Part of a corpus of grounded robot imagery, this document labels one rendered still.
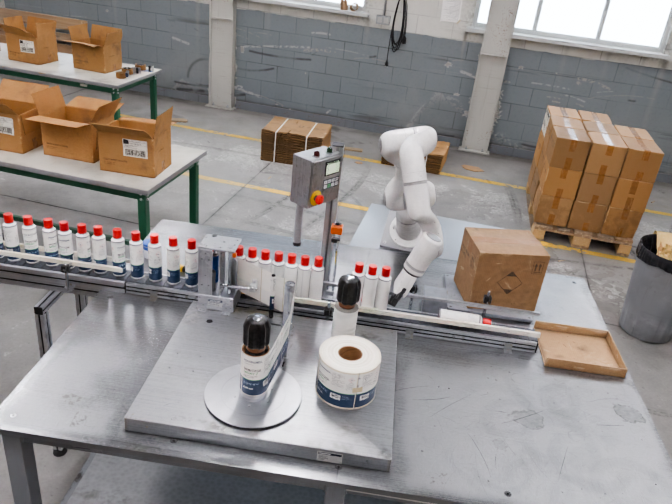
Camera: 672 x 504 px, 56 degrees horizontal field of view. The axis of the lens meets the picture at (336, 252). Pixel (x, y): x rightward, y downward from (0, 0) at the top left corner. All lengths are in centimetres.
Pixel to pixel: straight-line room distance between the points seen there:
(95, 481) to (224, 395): 88
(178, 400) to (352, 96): 617
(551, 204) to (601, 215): 41
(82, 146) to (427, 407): 277
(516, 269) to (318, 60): 555
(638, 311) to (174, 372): 323
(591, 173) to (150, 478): 413
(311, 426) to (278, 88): 645
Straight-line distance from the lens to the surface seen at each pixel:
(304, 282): 249
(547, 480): 212
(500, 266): 269
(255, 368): 197
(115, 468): 283
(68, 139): 423
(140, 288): 267
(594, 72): 767
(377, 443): 198
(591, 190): 561
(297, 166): 235
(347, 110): 792
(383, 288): 247
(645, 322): 461
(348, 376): 199
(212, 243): 239
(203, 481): 274
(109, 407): 216
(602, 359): 273
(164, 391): 212
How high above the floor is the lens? 224
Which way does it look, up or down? 27 degrees down
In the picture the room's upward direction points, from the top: 7 degrees clockwise
